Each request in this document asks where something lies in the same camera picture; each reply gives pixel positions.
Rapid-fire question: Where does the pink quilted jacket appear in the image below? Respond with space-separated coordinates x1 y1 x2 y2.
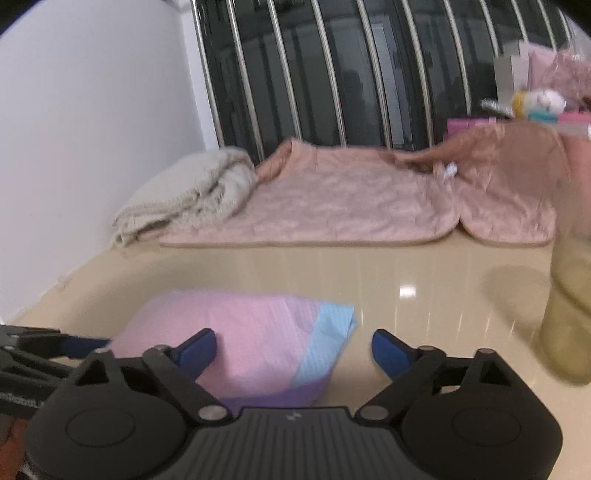
159 124 568 247

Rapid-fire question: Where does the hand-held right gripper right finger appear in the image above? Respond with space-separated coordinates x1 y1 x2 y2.
360 330 506 424

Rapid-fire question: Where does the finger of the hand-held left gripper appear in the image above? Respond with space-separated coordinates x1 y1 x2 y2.
0 347 77 378
0 324 112 360

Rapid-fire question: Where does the pink and blue garment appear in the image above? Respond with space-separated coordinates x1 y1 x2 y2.
111 290 360 409

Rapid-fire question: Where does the stack of white boxes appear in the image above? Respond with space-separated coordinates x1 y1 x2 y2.
494 41 532 93

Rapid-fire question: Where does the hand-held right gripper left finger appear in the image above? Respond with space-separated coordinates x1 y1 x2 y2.
76 329 232 424

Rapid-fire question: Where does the pink quilted bag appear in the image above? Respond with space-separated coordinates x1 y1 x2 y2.
529 46 591 100

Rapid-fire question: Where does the yellow and white plush toy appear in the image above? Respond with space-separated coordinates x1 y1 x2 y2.
512 88 566 121

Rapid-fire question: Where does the pink plastic box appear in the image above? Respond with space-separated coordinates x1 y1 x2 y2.
447 117 498 136

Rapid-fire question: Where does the cream knitted fringed blanket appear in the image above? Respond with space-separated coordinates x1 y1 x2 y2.
112 148 257 247

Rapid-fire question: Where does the blurred olive cloth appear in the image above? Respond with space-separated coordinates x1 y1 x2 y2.
541 138 591 385

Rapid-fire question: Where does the metal window grille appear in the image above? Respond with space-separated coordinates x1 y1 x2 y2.
191 0 583 151

